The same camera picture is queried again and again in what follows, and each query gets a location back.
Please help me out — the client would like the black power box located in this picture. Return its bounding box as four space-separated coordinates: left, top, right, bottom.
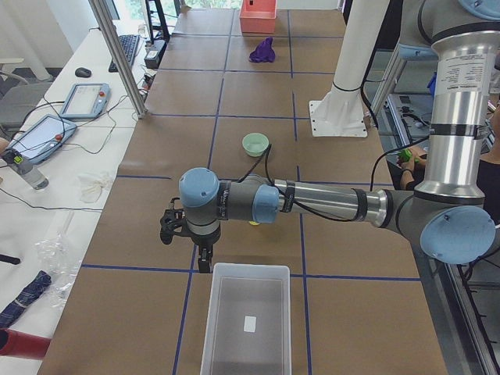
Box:
144 40 167 70

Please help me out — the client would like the clear plastic storage box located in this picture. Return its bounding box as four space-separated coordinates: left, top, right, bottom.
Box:
200 262 292 374

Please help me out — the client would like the far teach pendant tablet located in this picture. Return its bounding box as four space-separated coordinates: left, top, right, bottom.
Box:
60 83 110 121

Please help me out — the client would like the aluminium frame post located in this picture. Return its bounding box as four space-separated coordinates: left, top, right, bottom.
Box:
88 0 147 119

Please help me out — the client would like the mint green bowl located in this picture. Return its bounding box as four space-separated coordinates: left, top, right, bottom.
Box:
241 133 270 157

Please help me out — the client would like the black keyboard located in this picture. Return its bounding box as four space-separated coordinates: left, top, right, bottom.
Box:
118 34 141 67

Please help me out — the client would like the red cylinder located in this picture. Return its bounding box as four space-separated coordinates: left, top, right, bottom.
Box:
1 328 51 360

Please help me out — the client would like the black computer mouse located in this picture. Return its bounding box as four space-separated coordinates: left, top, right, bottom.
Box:
74 67 92 78

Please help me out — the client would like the folded dark blue umbrella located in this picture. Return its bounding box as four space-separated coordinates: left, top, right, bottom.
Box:
1 270 52 328

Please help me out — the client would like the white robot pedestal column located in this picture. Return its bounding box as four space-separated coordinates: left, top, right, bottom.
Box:
309 0 390 138

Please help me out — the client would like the near teach pendant tablet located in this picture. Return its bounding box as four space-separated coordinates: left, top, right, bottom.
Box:
9 115 77 164

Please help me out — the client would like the grey office chair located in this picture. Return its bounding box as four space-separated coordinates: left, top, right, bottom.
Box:
1 58 52 137

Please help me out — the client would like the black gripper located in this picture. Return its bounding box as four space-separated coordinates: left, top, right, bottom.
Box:
196 243 213 273

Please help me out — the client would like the clear water bottle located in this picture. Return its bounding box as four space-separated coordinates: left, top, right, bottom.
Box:
1 148 49 190

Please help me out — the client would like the crumpled clear plastic wrap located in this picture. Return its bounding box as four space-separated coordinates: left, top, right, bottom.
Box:
35 234 83 311

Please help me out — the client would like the coral pink bin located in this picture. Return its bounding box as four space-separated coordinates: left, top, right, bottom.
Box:
239 0 277 34

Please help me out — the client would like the teach pendant tablet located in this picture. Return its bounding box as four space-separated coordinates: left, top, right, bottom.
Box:
9 115 77 164
60 83 110 121

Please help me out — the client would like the green handheld object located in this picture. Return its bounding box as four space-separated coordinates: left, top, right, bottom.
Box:
398 148 420 165

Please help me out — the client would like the purple cloth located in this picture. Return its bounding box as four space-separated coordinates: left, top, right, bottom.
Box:
248 37 276 63

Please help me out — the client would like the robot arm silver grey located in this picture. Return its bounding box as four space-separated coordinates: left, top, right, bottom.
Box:
160 1 499 273

